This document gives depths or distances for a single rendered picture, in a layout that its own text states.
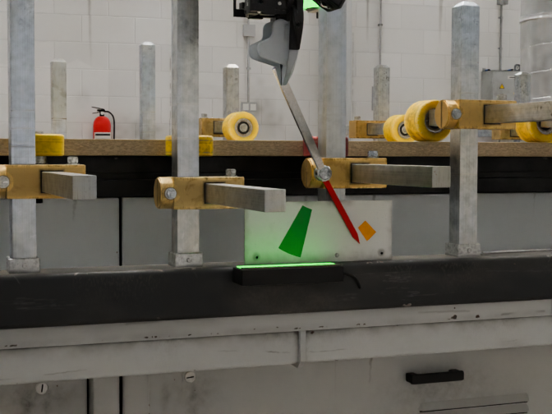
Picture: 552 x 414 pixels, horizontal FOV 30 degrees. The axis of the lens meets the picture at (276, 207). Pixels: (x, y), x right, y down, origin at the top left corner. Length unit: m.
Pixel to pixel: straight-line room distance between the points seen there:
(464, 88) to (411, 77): 7.92
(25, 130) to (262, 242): 0.41
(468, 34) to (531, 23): 3.88
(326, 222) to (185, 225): 0.24
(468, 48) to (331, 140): 0.30
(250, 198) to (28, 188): 0.34
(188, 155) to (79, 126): 7.25
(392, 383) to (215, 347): 0.51
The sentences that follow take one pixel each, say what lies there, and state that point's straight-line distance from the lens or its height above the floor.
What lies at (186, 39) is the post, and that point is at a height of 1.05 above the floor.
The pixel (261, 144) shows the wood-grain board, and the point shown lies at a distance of 1.83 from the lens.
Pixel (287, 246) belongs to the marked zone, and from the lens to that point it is 1.66.
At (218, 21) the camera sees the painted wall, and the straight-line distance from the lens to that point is 9.14.
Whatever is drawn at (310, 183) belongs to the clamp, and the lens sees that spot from 1.67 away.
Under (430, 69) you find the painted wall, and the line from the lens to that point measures 9.81.
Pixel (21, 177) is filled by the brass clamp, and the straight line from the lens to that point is 1.55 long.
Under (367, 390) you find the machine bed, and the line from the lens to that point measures 2.05.
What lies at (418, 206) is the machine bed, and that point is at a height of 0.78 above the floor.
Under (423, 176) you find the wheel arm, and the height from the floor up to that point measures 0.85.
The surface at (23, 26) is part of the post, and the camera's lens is 1.57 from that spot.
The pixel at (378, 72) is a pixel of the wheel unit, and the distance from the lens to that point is 2.95.
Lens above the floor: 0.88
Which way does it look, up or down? 3 degrees down
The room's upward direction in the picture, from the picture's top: straight up
